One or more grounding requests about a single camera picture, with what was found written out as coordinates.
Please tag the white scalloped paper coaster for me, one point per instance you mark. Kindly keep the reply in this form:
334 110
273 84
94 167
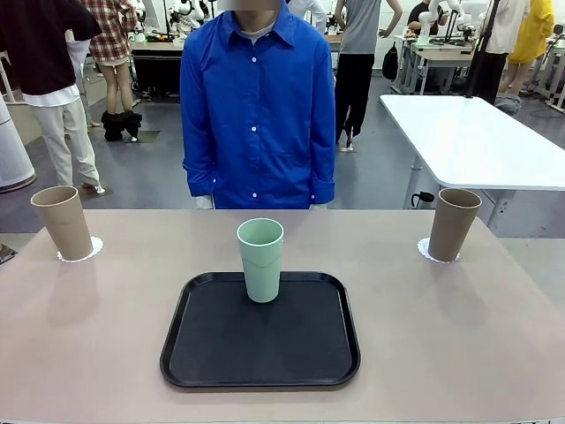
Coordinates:
96 249
422 248

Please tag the tan plastic cup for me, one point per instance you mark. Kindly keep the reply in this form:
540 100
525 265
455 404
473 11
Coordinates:
452 229
66 225

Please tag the person's right forearm blue sleeve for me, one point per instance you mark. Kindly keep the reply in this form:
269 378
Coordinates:
198 172

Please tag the person's left forearm blue sleeve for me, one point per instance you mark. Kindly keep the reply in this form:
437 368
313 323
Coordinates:
322 172

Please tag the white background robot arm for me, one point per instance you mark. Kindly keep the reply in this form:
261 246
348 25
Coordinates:
427 22

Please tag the mint green plastic cup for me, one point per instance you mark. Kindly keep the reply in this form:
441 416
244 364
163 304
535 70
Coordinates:
261 274

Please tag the person in blue shirt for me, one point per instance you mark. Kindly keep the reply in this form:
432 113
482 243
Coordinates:
260 110

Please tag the black plastic tray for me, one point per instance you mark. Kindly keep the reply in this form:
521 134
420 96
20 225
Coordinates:
265 349

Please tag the person in grey shirt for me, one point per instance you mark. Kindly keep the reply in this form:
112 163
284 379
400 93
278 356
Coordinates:
359 53

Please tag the black hanging bag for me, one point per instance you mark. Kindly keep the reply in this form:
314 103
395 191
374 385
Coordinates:
389 64

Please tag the black cloth pile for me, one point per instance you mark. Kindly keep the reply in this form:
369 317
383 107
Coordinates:
121 125

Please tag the dark background desk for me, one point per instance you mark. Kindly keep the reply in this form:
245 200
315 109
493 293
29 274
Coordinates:
159 66

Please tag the white table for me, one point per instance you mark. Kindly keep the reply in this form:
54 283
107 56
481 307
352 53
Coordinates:
468 137

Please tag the grey background desk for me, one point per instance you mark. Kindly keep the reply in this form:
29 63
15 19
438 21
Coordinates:
434 57

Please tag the person in plaid shirt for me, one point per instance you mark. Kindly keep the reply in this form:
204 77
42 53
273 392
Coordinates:
112 40

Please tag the grey cloth pile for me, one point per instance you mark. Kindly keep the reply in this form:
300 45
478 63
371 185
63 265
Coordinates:
507 105

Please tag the black stand pole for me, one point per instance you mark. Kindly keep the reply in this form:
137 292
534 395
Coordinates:
481 48

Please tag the person in beige shirt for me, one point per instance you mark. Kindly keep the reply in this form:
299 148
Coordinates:
499 44

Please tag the white cylindrical air purifier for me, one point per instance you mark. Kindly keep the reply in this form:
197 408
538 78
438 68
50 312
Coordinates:
11 154

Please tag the dark brown flat object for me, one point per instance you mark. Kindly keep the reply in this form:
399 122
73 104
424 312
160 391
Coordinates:
5 255

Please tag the person in black top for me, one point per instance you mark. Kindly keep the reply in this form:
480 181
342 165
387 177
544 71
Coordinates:
39 53

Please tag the person in yellow raincoat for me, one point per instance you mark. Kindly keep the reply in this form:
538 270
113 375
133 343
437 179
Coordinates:
532 40

